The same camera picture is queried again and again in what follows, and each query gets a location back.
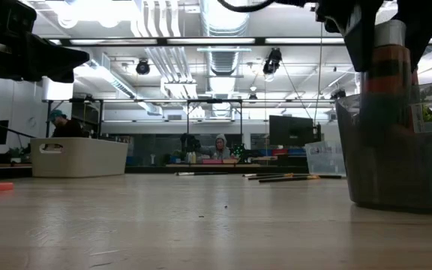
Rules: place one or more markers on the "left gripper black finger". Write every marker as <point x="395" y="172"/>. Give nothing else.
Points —
<point x="58" y="56"/>
<point x="62" y="77"/>

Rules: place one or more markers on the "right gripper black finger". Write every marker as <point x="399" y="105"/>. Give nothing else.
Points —
<point x="360" y="45"/>
<point x="420" y="41"/>

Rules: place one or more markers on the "thin dark paintbrush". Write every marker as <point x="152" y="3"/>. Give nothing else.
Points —
<point x="328" y="176"/>

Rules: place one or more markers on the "pens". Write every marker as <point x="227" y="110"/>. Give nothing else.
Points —
<point x="287" y="179"/>

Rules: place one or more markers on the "brown paintbrush orange tip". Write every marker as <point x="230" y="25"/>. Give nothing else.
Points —
<point x="268" y="177"/>

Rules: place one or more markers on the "dark paintbrush white bristles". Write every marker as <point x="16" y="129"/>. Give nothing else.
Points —
<point x="201" y="173"/>

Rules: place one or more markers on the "background black robot arm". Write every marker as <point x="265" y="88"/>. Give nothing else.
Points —
<point x="189" y="142"/>
<point x="240" y="150"/>

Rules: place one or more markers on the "small green potted plant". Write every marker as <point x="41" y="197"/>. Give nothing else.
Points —
<point x="429" y="114"/>

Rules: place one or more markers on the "black overhead light beam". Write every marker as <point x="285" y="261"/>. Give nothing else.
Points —
<point x="260" y="41"/>

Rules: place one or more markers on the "white plastic bin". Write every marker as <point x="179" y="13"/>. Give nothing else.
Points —
<point x="81" y="159"/>

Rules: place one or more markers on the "small background plant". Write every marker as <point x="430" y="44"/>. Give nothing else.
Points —
<point x="15" y="153"/>

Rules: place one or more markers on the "background wooden table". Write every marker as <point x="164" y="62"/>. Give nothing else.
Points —
<point x="11" y="165"/>
<point x="212" y="165"/>

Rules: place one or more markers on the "clear plastic bin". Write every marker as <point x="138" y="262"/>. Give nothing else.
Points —
<point x="324" y="157"/>

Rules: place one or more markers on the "blue storage bin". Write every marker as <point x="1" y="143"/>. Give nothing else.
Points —
<point x="296" y="152"/>
<point x="264" y="152"/>

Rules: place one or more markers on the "red storage bin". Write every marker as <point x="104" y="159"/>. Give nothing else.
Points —
<point x="279" y="152"/>

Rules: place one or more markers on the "grey translucent plastic bin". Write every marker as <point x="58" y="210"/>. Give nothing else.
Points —
<point x="388" y="176"/>

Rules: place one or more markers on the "yellow background bottle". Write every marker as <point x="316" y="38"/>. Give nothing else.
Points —
<point x="193" y="157"/>

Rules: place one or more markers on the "pink box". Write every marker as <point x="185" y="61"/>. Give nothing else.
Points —
<point x="212" y="161"/>

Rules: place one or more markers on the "orange box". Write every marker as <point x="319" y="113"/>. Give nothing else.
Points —
<point x="230" y="161"/>

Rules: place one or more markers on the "black ceiling camera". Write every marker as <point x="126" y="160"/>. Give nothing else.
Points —
<point x="273" y="60"/>
<point x="143" y="67"/>

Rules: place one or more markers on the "silver ventilation duct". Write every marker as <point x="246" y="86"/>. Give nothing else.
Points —
<point x="223" y="22"/>

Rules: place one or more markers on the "black background frame stand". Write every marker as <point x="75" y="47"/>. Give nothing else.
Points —
<point x="188" y="120"/>

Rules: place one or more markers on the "black metal table frame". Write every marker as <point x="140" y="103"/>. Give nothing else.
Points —
<point x="201" y="169"/>

